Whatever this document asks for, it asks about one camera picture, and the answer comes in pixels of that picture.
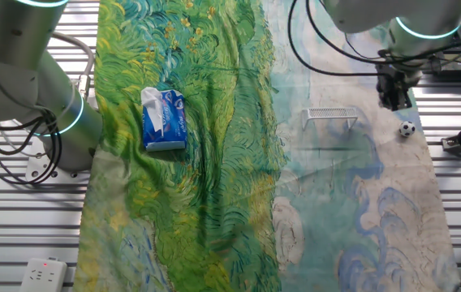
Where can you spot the white mesh toy goal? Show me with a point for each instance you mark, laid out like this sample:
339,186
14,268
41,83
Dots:
330,112

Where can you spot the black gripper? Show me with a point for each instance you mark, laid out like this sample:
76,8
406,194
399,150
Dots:
395,81

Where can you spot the white power strip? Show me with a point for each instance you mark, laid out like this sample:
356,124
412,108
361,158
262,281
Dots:
44,276

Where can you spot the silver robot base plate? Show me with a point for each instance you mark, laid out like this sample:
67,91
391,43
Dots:
35,168

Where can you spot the black desk phone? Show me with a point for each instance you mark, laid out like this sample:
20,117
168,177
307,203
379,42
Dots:
457,67

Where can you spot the small black white soccer ball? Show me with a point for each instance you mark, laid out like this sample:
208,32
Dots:
407,129

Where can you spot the blue tissue pack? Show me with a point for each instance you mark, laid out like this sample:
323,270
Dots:
169,121

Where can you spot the green blue painted cloth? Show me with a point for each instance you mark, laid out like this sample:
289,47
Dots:
214,162

